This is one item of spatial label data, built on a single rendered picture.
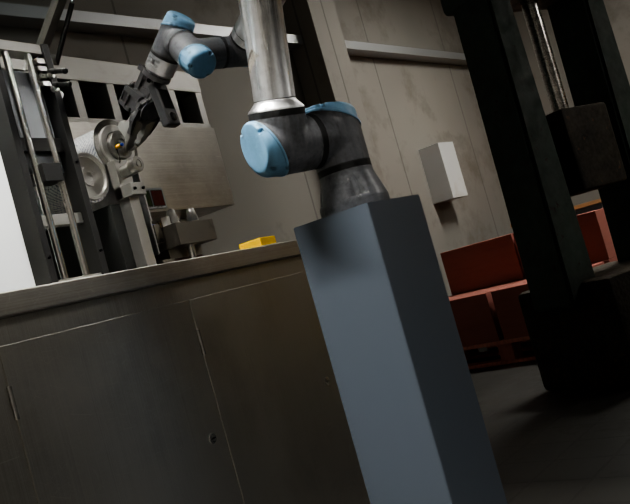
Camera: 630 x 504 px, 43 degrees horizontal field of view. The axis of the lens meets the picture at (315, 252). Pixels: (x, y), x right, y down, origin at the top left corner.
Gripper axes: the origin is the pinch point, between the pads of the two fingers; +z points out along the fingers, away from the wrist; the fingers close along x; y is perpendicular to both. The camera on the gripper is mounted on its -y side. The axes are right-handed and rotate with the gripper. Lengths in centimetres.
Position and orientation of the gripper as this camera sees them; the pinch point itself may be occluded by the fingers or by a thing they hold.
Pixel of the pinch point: (133, 147)
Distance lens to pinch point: 212.1
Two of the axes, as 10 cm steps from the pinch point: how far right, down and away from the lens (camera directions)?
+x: -5.0, 1.1, -8.6
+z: -4.5, 8.1, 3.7
